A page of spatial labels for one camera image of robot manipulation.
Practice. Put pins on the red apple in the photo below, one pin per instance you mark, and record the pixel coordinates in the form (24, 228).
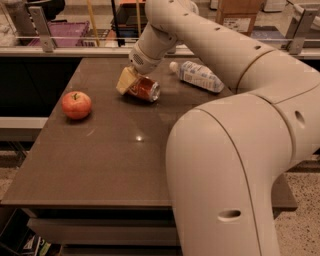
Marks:
(76, 105)

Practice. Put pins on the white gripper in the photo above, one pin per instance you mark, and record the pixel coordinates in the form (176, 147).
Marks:
(144, 62)

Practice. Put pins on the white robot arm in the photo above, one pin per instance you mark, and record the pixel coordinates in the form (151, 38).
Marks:
(222, 157)

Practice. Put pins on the red Coca-Cola can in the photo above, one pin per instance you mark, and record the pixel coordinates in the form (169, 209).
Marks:
(145, 89)

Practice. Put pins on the left metal railing bracket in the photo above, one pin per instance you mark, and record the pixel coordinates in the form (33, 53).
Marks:
(41, 26)

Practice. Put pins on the purple plastic crate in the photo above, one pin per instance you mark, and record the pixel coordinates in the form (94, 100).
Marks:
(68, 34)

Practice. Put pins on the brown cardboard box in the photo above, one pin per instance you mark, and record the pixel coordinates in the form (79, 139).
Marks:
(238, 15)

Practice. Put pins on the metal railing bracket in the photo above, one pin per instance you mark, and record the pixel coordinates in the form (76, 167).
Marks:
(41, 26)
(304, 29)

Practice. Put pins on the clear plastic water bottle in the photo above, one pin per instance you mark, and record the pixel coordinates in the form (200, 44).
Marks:
(197, 75)

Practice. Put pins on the right metal railing bracket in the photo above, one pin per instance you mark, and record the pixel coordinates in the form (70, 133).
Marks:
(304, 29)

